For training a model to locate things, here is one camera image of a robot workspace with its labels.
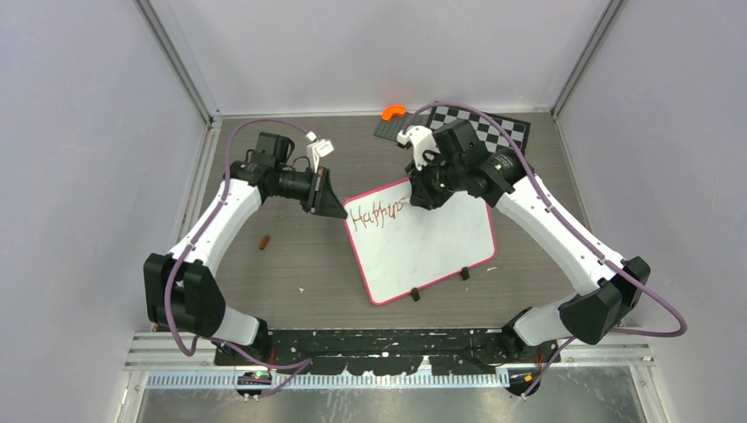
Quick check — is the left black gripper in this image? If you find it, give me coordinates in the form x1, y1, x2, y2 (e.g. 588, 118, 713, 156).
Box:
276, 166, 348, 219

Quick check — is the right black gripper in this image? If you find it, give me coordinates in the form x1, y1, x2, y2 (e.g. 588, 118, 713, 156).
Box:
406, 150, 465, 210

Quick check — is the pink framed whiteboard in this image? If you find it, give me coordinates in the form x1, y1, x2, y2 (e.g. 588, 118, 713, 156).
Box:
343, 179, 498, 306

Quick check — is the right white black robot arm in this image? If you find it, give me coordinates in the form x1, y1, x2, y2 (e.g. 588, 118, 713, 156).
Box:
396, 120, 651, 362

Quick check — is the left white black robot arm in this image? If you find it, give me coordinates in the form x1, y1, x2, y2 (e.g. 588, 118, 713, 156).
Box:
144, 132, 347, 365

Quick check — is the grey lego baseplate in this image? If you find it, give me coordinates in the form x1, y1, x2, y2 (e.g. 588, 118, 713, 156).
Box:
373, 114, 429, 142

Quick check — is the orange curved plastic piece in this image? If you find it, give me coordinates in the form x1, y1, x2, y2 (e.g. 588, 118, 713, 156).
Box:
380, 104, 407, 122

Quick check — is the black white checkerboard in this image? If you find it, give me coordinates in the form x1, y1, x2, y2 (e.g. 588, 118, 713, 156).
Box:
426, 105, 532, 159

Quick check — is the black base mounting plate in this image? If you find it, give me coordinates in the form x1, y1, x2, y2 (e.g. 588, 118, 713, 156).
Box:
214, 329, 558, 376

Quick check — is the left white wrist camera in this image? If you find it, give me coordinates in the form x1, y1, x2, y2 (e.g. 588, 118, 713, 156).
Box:
305, 131, 335, 172

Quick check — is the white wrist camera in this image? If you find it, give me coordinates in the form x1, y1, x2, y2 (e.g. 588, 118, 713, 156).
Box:
305, 131, 335, 172
396, 125, 440, 171

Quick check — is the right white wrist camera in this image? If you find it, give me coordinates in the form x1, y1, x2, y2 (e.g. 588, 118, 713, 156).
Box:
396, 125, 440, 171

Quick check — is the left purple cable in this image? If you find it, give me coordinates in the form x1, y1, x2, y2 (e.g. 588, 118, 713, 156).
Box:
164, 119, 319, 400

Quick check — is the white slotted cable duct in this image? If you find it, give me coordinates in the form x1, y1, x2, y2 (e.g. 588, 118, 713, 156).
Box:
145, 369, 510, 390

